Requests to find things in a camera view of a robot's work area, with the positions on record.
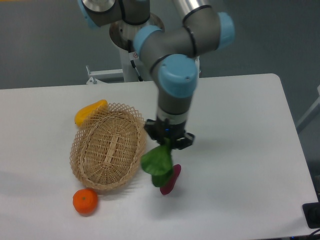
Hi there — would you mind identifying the green bok choy vegetable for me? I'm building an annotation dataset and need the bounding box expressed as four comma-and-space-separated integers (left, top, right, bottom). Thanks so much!
140, 138, 174, 188

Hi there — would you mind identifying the black pedestal cable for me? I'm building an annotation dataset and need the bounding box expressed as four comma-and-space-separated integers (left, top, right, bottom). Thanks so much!
127, 39, 145, 82

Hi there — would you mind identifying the purple sweet potato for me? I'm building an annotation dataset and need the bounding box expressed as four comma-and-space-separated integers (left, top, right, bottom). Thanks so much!
159, 164, 182, 196

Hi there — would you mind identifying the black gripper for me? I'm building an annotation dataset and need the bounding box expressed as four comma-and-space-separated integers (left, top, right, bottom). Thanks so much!
144, 118, 195, 150

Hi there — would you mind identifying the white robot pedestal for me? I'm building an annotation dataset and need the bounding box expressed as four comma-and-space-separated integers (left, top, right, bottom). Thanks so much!
109, 13, 165, 82

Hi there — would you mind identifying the woven wicker basket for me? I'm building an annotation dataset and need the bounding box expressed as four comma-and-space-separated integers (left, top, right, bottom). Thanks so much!
69, 103, 147, 193

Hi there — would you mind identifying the orange tangerine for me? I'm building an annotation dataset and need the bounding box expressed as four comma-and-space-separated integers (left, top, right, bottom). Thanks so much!
72, 188, 99, 215

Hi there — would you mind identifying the black device at edge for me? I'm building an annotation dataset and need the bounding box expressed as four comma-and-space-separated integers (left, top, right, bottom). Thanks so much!
302, 202, 320, 229

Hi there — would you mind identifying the yellow orange mango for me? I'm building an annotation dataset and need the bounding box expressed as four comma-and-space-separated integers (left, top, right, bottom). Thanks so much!
74, 99, 108, 127

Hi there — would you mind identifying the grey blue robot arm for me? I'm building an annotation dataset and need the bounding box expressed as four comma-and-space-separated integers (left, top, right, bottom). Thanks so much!
78, 0, 235, 150

